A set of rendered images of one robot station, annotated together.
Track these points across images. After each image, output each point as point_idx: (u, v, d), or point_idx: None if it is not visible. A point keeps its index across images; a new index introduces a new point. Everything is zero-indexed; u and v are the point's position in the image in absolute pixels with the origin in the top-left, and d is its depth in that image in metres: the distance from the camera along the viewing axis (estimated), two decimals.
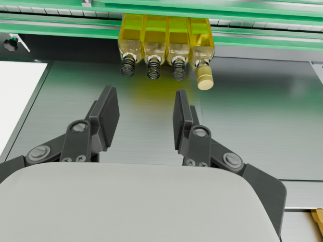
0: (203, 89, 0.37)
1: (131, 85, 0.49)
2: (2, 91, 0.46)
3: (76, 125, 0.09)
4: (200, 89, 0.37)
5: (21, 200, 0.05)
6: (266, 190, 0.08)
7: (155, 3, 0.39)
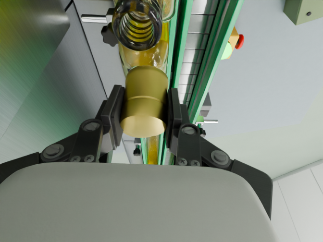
0: (125, 130, 0.15)
1: None
2: None
3: (89, 124, 0.09)
4: None
5: (21, 200, 0.05)
6: (253, 184, 0.08)
7: None
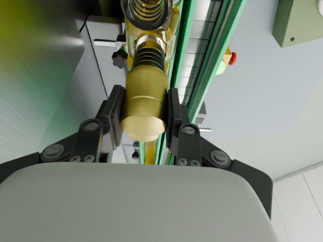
0: (130, 135, 0.17)
1: None
2: None
3: (89, 124, 0.09)
4: None
5: (21, 200, 0.05)
6: (253, 184, 0.08)
7: None
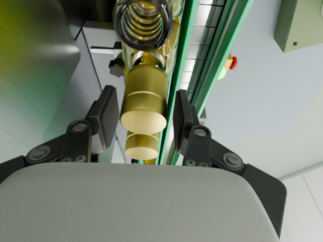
0: (128, 154, 0.16)
1: None
2: None
3: (76, 125, 0.09)
4: (126, 151, 0.16)
5: (21, 200, 0.05)
6: (266, 190, 0.08)
7: None
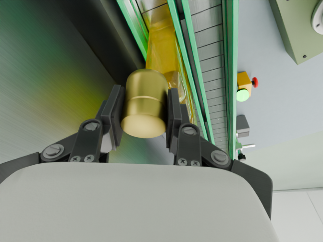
0: None
1: (96, 103, 0.28)
2: None
3: (89, 124, 0.09)
4: None
5: (21, 200, 0.05)
6: (253, 184, 0.08)
7: (199, 67, 0.34)
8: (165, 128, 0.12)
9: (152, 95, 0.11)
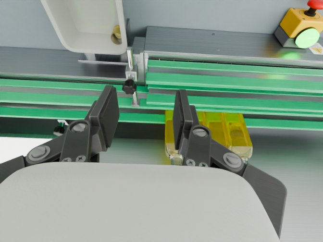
0: None
1: (167, 164, 0.53)
2: None
3: (76, 125, 0.09)
4: None
5: (21, 200, 0.05)
6: (266, 190, 0.08)
7: (197, 105, 0.44)
8: None
9: None
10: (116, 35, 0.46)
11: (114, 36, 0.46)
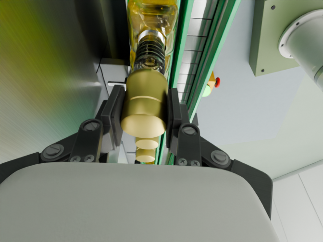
0: (137, 159, 0.28)
1: (40, 13, 0.18)
2: None
3: (89, 124, 0.09)
4: (136, 157, 0.27)
5: (21, 200, 0.05)
6: (253, 184, 0.08)
7: (185, 35, 0.30)
8: None
9: None
10: None
11: None
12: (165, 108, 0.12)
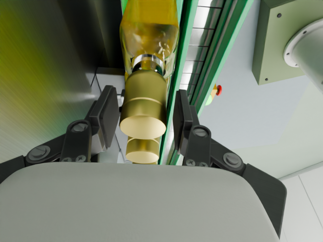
0: None
1: (18, 33, 0.15)
2: None
3: (76, 125, 0.09)
4: None
5: (21, 200, 0.05)
6: (266, 190, 0.08)
7: (186, 48, 0.28)
8: (157, 158, 0.16)
9: None
10: None
11: None
12: (164, 109, 0.12)
